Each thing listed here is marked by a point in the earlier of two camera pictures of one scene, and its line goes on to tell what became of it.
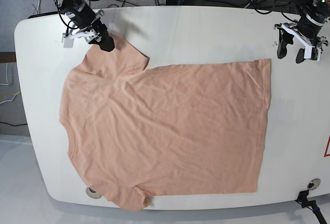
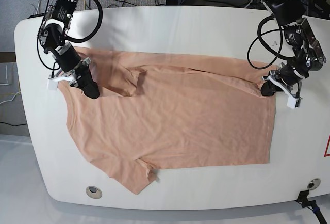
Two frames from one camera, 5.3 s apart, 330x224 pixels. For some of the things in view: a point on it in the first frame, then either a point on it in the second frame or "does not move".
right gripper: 307,29 to 286,76
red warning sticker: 326,155 does not move
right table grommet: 314,184 does not move
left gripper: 91,28 to 67,59
